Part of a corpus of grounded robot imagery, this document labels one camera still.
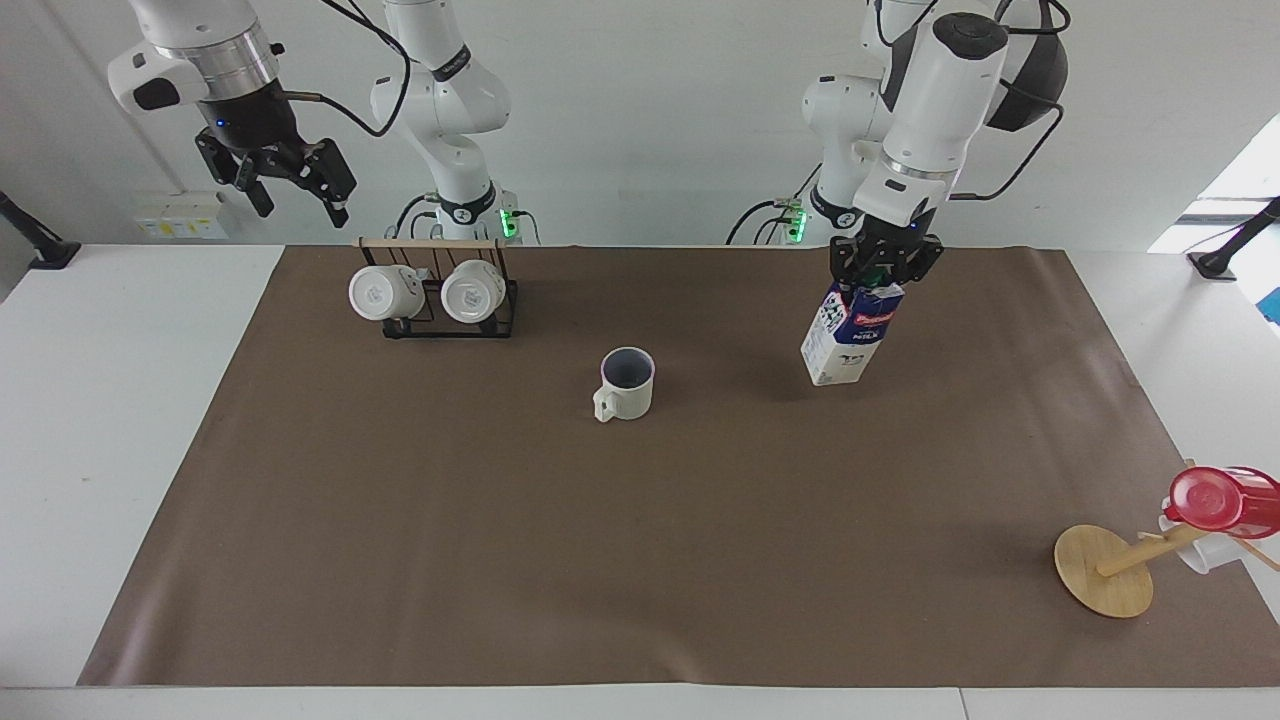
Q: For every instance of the white wall socket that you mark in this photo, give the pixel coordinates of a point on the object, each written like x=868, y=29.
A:
x=182, y=215

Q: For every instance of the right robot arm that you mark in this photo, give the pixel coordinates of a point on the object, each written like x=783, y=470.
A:
x=450, y=100

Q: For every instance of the wooden mug tree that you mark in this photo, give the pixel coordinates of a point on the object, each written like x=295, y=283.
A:
x=1105, y=570

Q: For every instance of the milk carton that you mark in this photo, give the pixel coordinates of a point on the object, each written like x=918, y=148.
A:
x=845, y=335

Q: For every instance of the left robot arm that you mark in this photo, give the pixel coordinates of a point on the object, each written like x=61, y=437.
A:
x=940, y=90

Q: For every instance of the blue object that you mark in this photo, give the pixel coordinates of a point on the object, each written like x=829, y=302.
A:
x=1272, y=305

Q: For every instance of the black stand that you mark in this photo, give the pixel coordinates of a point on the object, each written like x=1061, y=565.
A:
x=40, y=245
x=1225, y=255

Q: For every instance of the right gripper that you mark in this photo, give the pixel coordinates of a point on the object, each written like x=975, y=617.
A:
x=250, y=115

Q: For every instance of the white mug with grey inside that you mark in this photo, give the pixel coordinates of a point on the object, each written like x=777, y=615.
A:
x=628, y=395

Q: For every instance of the white cup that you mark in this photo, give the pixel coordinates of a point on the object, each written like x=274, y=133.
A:
x=1210, y=555

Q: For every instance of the red cup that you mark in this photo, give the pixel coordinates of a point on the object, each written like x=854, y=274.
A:
x=1215, y=500

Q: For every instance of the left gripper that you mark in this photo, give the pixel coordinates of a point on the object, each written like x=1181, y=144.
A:
x=905, y=240

